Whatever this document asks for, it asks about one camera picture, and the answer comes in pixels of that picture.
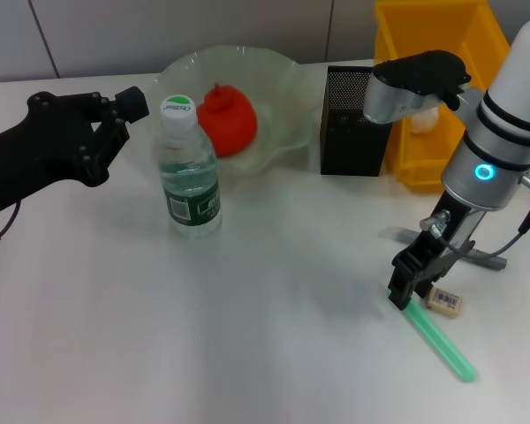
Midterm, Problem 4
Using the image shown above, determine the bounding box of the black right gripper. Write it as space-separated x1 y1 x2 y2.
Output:
387 192 488 313

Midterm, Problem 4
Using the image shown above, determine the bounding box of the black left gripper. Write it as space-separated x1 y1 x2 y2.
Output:
0 86 151 222

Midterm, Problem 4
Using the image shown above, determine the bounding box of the beige eraser with barcode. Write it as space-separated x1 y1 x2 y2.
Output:
425 286 466 320

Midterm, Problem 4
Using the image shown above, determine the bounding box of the mint green pen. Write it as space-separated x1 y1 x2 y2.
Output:
387 289 479 384

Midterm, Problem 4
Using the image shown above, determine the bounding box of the grey glitter marker pen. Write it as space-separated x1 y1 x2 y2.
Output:
379 225 510 272

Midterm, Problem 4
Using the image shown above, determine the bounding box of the orange fruit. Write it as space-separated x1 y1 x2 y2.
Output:
196 81 260 158

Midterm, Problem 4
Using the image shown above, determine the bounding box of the clear green-label water bottle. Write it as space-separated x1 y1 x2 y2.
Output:
157 92 223 240

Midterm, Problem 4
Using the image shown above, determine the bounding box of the white paper ball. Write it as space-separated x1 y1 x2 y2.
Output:
409 109 441 134

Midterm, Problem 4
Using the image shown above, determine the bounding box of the black mesh pen holder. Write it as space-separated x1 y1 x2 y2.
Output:
320 65 395 177

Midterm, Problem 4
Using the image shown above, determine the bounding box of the pale green glass fruit plate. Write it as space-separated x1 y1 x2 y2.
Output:
148 43 317 176

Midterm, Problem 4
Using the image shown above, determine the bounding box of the silver metal wrist knob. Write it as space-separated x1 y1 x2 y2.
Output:
419 209 452 231

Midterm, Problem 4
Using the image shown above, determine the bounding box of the yellow plastic storage bin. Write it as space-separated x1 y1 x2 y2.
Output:
373 0 513 193

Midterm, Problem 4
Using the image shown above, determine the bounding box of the black wrist cable with plug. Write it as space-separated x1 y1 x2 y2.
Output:
0 201 23 251

